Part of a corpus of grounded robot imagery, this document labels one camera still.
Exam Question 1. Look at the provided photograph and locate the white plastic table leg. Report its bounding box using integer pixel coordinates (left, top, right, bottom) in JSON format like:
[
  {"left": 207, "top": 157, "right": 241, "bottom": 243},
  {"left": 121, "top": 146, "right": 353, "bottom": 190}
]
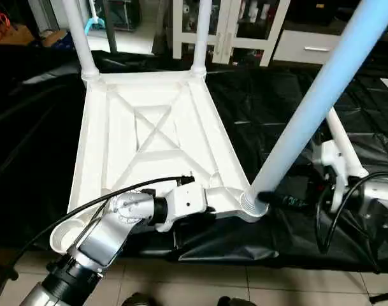
[
  {"left": 239, "top": 0, "right": 388, "bottom": 215},
  {"left": 326, "top": 108, "right": 370, "bottom": 180},
  {"left": 190, "top": 0, "right": 214, "bottom": 78},
  {"left": 62, "top": 0, "right": 101, "bottom": 83}
]

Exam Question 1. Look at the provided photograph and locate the white plastic table top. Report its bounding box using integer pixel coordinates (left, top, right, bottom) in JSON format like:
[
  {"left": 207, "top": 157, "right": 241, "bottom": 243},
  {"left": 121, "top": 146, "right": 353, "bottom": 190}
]
[{"left": 50, "top": 68, "right": 270, "bottom": 254}]

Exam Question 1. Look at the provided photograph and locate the black work mat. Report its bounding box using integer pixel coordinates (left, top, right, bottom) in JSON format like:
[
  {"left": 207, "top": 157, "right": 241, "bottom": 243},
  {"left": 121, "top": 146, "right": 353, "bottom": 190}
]
[{"left": 0, "top": 48, "right": 388, "bottom": 272}]

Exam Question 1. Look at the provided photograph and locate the dark robot right foot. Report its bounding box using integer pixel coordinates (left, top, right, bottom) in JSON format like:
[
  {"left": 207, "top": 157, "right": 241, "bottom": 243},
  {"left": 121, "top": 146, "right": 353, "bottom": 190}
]
[{"left": 217, "top": 296, "right": 257, "bottom": 306}]

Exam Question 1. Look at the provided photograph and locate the white low drawer unit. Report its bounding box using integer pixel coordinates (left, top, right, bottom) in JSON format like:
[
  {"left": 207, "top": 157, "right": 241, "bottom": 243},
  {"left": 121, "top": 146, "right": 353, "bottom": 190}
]
[{"left": 271, "top": 28, "right": 341, "bottom": 66}]

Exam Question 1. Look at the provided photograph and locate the white glass-door cabinet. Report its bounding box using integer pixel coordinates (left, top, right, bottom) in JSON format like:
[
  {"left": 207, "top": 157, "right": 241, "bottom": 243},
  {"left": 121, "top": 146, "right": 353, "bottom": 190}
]
[{"left": 171, "top": 0, "right": 292, "bottom": 68}]

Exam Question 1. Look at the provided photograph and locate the grey metal pole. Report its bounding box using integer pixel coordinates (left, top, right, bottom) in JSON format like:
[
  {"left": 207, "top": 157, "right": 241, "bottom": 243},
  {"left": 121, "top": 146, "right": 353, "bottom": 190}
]
[{"left": 103, "top": 0, "right": 119, "bottom": 54}]

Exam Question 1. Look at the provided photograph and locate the blue cardboard box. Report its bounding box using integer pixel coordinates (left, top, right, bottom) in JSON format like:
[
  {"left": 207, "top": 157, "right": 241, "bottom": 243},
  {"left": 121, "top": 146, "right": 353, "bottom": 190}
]
[{"left": 40, "top": 28, "right": 74, "bottom": 49}]

